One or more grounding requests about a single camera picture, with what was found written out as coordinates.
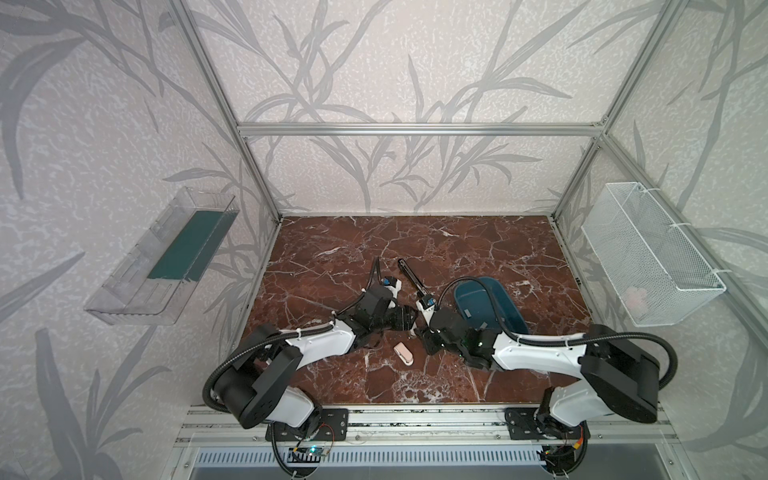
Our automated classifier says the black stapler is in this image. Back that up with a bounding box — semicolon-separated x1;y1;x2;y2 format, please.
397;258;429;298

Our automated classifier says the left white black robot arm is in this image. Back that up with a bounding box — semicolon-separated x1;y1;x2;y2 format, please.
202;258;417;436

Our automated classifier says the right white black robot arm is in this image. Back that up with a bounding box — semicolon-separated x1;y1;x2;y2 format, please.
411;277;679;438

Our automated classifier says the teal plastic tray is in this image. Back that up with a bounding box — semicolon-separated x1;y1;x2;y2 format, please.
453;277;530;334

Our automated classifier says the small green circuit board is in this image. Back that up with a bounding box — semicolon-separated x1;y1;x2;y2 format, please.
291;445;332;463

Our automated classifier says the pink object in basket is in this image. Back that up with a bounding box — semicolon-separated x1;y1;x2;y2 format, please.
622;287;649;316

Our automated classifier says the green pad in bin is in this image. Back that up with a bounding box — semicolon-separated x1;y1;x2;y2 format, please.
148;210;237;282

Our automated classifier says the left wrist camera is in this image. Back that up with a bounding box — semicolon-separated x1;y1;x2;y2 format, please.
380;276;402;300

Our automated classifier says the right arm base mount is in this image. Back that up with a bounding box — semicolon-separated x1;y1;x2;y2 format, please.
504;387;591;442

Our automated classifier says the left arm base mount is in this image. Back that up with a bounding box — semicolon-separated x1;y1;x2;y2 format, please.
266;408;349;442

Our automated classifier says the slotted grey cable duct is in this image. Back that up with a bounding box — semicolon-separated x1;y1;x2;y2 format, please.
194;445;544;468

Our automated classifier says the aluminium front rail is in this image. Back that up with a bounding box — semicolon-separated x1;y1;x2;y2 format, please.
174;404;679;447

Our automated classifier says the white wire mesh basket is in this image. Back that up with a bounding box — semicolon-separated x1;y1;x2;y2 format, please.
582;182;727;327

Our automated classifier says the clear plastic wall bin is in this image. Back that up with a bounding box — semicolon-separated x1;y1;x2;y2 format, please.
84;187;240;326

